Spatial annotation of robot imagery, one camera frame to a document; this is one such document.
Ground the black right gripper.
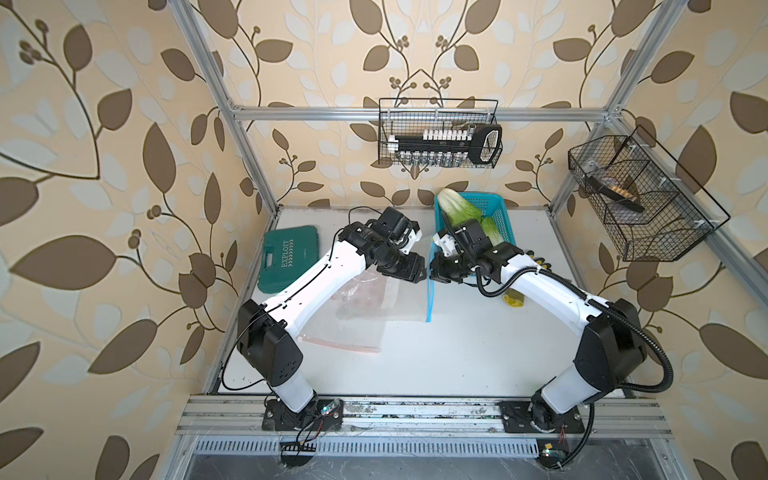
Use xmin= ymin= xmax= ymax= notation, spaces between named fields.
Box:
xmin=426 ymin=250 xmax=475 ymax=283

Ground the clear blue-zip zipper bag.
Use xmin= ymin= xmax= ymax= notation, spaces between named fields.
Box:
xmin=331 ymin=266 xmax=430 ymax=323

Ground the chinese cabbage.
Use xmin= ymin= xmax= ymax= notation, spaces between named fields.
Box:
xmin=452 ymin=217 xmax=504 ymax=248
xmin=437 ymin=188 xmax=483 ymax=226

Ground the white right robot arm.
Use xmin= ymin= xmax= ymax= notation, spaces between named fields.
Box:
xmin=430 ymin=236 xmax=674 ymax=424

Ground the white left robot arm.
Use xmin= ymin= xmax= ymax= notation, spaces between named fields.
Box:
xmin=234 ymin=219 xmax=427 ymax=414

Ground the chinese cabbage in basket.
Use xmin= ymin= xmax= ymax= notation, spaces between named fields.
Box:
xmin=437 ymin=188 xmax=483 ymax=226

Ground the clear pink-zip dotted bag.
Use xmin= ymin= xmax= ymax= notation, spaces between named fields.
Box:
xmin=300 ymin=280 xmax=385 ymax=353

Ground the green plastic tool case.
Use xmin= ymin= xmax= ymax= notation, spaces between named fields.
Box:
xmin=257 ymin=225 xmax=319 ymax=294

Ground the socket set black holder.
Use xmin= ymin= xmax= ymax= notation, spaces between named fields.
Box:
xmin=382 ymin=124 xmax=503 ymax=168

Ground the dark tool in right basket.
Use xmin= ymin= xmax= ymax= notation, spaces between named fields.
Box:
xmin=587 ymin=176 xmax=645 ymax=213

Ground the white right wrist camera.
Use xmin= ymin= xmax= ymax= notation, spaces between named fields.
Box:
xmin=432 ymin=233 xmax=459 ymax=258

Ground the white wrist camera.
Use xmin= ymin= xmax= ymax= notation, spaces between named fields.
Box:
xmin=432 ymin=233 xmax=459 ymax=258
xmin=395 ymin=218 xmax=422 ymax=254

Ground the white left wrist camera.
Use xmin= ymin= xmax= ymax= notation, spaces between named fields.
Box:
xmin=395 ymin=218 xmax=422 ymax=254

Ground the black wire basket right wall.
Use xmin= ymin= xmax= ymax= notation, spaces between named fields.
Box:
xmin=568 ymin=125 xmax=731 ymax=262

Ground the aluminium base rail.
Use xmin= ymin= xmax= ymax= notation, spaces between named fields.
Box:
xmin=176 ymin=395 xmax=673 ymax=439

